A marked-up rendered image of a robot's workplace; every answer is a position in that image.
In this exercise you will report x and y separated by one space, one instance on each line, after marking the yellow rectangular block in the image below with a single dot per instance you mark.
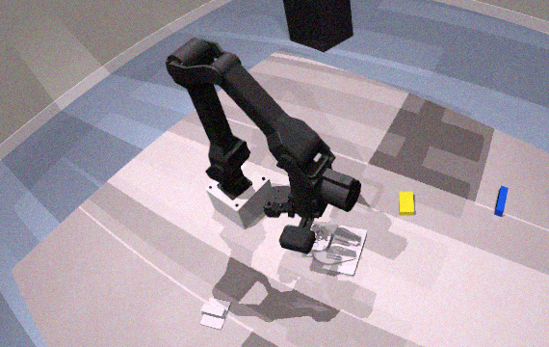
406 204

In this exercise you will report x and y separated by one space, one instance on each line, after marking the blue rectangular block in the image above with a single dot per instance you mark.
500 205

